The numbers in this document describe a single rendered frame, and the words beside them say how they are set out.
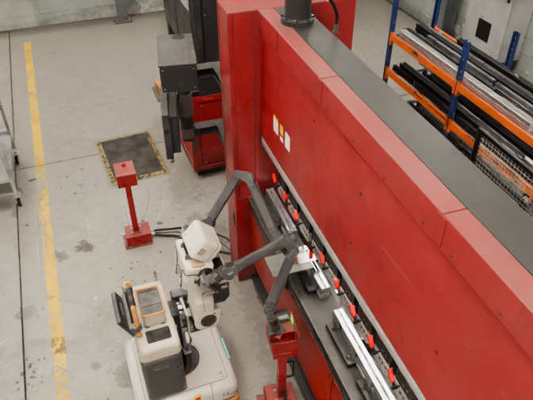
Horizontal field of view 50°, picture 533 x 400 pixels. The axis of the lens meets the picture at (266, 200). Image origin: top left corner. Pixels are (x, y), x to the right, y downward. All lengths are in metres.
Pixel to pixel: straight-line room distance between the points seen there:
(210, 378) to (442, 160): 2.31
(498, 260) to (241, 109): 2.37
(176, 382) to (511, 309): 2.42
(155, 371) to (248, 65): 1.98
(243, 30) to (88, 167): 3.25
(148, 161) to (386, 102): 4.06
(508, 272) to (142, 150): 5.14
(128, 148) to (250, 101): 2.95
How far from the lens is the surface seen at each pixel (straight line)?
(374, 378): 3.17
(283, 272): 3.21
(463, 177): 2.24
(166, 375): 3.71
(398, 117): 2.54
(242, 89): 3.80
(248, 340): 4.48
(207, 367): 4.02
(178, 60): 3.85
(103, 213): 5.75
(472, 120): 5.02
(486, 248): 1.95
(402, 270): 2.44
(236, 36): 3.64
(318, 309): 3.54
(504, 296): 1.88
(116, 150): 6.59
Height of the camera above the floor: 3.56
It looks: 39 degrees down
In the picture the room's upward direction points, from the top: straight up
